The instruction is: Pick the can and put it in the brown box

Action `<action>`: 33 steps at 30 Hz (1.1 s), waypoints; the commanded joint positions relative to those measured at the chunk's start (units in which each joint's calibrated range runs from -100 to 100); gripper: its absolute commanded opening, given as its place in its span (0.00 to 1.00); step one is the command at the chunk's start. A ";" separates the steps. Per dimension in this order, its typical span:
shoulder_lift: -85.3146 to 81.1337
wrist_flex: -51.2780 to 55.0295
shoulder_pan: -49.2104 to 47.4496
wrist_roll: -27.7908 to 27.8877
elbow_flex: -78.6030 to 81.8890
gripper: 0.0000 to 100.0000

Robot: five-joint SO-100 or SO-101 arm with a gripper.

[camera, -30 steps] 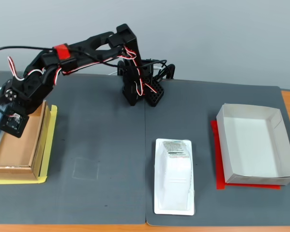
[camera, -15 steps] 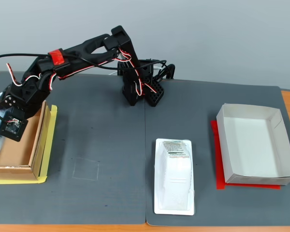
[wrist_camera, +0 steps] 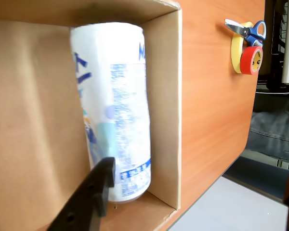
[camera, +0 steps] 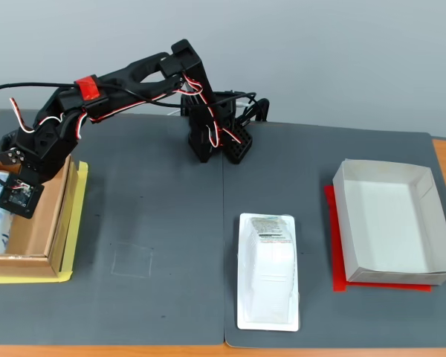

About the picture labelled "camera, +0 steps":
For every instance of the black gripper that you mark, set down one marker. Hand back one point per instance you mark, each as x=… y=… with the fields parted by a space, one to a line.
x=14 y=156

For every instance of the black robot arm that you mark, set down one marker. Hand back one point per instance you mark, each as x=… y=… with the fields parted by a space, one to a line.
x=197 y=122

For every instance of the brown cardboard box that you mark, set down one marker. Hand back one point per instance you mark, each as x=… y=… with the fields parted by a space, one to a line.
x=33 y=230

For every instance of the white paper box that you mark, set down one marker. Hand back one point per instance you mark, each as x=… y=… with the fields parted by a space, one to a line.
x=390 y=223

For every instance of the yellow paper sheet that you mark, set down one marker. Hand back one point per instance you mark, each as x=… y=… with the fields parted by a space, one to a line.
x=80 y=208

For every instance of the red tape band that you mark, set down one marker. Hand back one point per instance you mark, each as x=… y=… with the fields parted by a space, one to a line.
x=87 y=88

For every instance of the grey table mat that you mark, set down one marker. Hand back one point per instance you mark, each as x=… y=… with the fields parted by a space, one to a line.
x=312 y=156
x=134 y=186

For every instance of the clear tape square marking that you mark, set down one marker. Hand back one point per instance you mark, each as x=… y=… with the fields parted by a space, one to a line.
x=112 y=260

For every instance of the white plastic blister package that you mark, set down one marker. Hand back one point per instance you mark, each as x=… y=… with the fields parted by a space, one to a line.
x=269 y=275

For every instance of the red paper sheet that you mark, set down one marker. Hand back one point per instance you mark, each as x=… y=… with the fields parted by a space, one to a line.
x=338 y=277

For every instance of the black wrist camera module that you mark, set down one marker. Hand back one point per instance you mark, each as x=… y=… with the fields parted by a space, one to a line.
x=18 y=196

